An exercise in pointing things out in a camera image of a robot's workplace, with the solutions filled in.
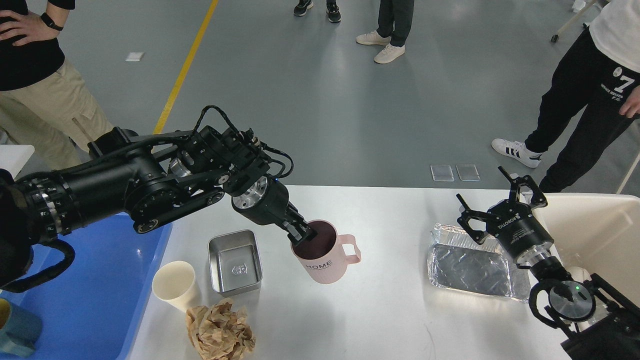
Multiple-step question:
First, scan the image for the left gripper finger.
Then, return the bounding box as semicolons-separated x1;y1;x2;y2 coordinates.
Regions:
286;221;318;247

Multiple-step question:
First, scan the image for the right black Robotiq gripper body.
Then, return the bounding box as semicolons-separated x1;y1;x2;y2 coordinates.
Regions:
486;201;554;265

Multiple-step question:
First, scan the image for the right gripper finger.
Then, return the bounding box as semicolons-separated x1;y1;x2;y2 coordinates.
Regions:
456;193;496;246
497;166;548;211

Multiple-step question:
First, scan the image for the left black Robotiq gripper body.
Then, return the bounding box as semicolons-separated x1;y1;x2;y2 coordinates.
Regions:
231;176;304;230

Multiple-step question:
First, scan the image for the pink HOME mug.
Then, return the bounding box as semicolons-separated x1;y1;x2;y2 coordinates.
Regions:
291;219;362;284

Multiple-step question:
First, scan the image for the square metal tin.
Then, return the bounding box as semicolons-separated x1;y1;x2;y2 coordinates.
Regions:
208;229;263;297

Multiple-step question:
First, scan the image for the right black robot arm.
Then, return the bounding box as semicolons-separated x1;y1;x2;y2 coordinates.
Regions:
456;168;640;360

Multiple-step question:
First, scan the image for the aluminium foil tray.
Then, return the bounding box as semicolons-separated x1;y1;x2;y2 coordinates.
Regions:
426;222;531;303

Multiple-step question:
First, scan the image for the right floor plate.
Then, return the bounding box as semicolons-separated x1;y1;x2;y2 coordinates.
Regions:
455;164;481;182

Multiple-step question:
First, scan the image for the floor plate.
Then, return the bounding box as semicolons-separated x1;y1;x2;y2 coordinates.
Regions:
455;164;481;182
430;164;455;182

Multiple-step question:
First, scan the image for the beige plastic bin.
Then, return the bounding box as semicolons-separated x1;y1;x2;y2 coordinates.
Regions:
533;193;640;305

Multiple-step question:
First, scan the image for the left floor plate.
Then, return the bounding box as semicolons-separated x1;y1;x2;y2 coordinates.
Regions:
430;164;455;182

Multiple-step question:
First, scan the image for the cream paper cup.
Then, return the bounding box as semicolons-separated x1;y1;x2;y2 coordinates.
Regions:
151;260;202;313

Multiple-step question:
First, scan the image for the crumpled brown paper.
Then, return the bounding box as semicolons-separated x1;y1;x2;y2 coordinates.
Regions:
185;297;256;360

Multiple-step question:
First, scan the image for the person in black joggers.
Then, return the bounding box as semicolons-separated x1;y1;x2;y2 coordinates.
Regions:
491;0;640;193

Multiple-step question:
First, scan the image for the chair base with castors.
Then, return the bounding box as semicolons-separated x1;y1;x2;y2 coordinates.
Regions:
550;0;640;195

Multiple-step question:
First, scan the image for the person with black sneakers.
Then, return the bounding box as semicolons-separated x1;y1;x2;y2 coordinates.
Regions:
293;0;342;24

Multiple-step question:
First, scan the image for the blue plastic tray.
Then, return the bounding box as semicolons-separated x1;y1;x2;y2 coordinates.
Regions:
1;213;172;360

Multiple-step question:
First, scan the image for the person with white sneakers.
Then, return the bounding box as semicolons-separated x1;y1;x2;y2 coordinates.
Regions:
355;0;415;64

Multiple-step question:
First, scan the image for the person in khaki trousers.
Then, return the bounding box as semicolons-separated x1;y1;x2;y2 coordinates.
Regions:
0;0;114;170

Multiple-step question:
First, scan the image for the white side table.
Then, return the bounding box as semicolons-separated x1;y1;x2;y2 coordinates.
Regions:
0;145;35;179

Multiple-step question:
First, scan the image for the teal mug in tray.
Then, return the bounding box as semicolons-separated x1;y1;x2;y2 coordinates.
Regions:
0;298;43;358

